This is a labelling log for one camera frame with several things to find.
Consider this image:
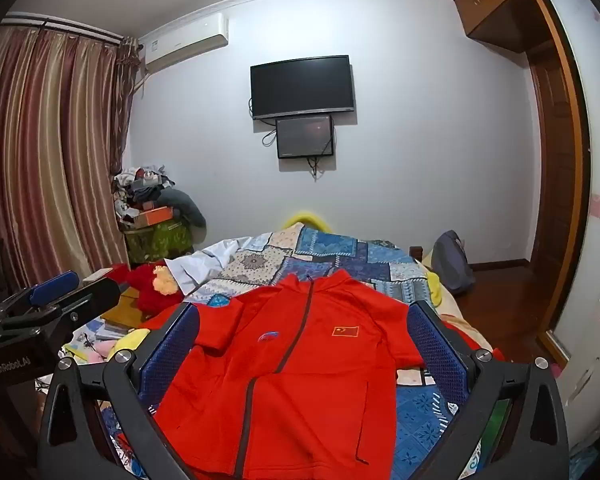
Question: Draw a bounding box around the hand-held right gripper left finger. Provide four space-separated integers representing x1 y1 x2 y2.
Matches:
39 301 201 480

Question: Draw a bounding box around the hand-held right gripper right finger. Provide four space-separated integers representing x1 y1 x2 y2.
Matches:
407 300 571 480

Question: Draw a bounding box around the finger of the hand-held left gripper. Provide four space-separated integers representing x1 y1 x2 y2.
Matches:
0 270 81 328
40 277 122 333

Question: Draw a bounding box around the red zip jacket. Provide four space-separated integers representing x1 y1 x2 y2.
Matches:
152 269 431 480

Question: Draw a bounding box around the pile of mixed clothes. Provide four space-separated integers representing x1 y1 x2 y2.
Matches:
112 162 181 222

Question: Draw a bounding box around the peach bed sheet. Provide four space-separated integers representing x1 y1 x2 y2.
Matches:
430 285 494 356

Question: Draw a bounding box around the red plush toy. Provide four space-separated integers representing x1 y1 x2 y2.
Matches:
125 262 185 315

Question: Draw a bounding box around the yellow cloth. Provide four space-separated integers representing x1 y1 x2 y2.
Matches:
425 270 443 306

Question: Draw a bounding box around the green cloth covered cabinet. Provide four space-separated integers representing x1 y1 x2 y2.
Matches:
122 220 195 267

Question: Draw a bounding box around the white cloth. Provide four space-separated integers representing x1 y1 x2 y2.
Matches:
162 237 272 304

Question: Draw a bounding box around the grey backpack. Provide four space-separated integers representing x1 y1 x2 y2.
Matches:
432 230 476 295

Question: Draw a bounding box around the orange box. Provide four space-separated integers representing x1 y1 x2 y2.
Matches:
132 206 175 229

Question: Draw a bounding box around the striped brown curtain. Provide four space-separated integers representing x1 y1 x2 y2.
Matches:
0 25 137 281

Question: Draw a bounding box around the blue patchwork blanket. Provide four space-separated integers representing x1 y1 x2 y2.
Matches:
180 222 496 480

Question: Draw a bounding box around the yellow headboard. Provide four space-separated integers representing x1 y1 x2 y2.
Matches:
285 210 334 234

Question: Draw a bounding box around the white panel with stickers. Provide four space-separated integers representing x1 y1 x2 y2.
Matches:
544 0 600 461

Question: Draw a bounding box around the white air conditioner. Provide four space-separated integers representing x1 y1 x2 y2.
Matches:
139 12 230 72

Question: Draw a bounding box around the wooden overhead cabinet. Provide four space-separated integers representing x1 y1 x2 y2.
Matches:
452 0 557 54

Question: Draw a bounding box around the black monitor cable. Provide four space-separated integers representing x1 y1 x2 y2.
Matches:
305 156 332 182

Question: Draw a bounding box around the small black wall monitor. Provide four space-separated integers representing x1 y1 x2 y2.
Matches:
275 115 336 160

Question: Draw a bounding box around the curtain rail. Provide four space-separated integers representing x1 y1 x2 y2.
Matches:
2 12 141 45

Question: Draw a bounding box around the black wall television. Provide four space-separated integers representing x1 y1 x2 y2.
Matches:
250 55 356 121

